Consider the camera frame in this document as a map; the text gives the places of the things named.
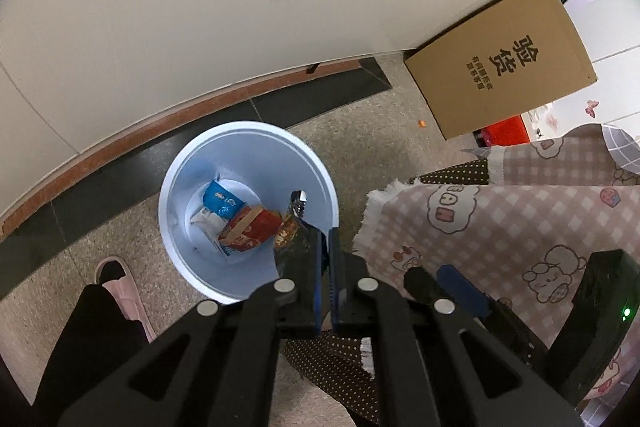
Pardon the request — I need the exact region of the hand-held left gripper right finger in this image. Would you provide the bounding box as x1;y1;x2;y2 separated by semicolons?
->
327;227;583;427

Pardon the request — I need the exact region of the white wardrobe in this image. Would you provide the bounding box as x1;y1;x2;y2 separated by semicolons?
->
560;0;640;132

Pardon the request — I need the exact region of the red plastic item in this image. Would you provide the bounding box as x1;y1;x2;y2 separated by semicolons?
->
472;116;531;148

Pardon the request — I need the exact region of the red and orange packet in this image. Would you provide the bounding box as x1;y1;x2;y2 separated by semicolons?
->
218;204;283;255

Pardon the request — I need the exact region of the pink checked printed cloth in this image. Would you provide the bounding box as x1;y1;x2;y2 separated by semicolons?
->
352;124;640;418

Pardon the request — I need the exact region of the blue and white packet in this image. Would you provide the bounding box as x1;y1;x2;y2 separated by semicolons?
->
190;179;251;258

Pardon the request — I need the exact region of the brown cardboard box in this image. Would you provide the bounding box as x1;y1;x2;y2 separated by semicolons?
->
404;0;598;140

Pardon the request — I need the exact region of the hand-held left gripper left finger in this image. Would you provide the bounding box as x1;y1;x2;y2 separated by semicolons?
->
57;224;331;427

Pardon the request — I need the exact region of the white low cabinet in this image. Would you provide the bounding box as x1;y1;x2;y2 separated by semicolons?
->
0;0;531;228

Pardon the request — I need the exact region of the dark snack packet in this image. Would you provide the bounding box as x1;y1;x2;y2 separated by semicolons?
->
272;189;321;279

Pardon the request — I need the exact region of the person's leg in black trousers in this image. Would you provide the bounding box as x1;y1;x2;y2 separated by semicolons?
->
32;283;151;410

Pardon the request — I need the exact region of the pink slipper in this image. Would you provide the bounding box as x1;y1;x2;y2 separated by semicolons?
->
94;256;157;343

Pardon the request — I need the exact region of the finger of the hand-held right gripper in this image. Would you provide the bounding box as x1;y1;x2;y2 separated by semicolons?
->
436;264;551;364
404;266;451;314

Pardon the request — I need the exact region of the brown dotted cloth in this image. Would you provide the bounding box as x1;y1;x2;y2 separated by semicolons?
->
282;159;488;426

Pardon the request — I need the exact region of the table with plaid cloth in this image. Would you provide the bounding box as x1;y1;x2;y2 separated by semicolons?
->
602;123;640;174

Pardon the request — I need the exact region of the light blue plastic bin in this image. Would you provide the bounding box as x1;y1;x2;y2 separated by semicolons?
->
158;121;339;305

